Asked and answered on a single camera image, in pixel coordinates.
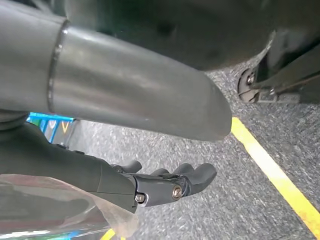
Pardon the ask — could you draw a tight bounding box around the blue metal shelf rack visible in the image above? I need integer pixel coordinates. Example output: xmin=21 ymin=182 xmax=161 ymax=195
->
xmin=26 ymin=111 xmax=75 ymax=145

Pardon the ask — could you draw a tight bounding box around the yellow floor tape square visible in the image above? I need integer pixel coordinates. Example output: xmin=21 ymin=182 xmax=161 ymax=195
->
xmin=231 ymin=116 xmax=320 ymax=239

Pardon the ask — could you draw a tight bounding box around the black robot foot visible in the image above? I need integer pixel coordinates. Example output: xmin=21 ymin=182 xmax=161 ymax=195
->
xmin=237 ymin=29 xmax=320 ymax=105

